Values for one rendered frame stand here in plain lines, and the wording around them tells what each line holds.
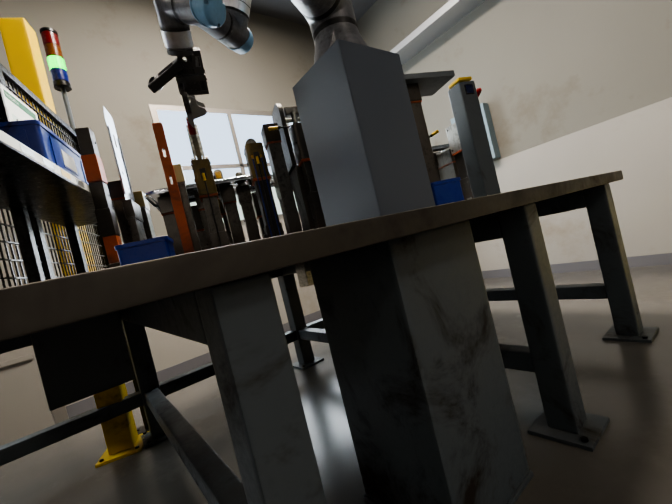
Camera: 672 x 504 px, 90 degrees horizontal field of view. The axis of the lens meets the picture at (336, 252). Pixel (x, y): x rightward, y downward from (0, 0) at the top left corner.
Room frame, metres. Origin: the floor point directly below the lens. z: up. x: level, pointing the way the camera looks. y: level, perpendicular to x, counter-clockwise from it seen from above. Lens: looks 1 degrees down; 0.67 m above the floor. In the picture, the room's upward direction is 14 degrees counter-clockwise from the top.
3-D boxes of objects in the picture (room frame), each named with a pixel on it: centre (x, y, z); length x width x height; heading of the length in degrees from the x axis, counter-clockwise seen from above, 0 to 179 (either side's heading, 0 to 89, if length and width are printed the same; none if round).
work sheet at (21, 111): (1.19, 0.97, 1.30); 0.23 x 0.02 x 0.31; 18
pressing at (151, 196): (1.43, -0.04, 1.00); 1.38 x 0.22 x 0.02; 108
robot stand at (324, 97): (0.85, -0.13, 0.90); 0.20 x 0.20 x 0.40; 37
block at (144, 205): (1.31, 0.72, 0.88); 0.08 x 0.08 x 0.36; 18
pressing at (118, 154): (1.20, 0.67, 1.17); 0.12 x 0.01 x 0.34; 18
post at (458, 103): (1.24, -0.60, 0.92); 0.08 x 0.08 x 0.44; 18
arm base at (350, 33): (0.85, -0.13, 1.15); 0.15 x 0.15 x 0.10
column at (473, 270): (0.85, -0.13, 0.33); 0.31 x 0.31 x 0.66; 37
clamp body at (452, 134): (1.42, -0.64, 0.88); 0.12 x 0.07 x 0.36; 18
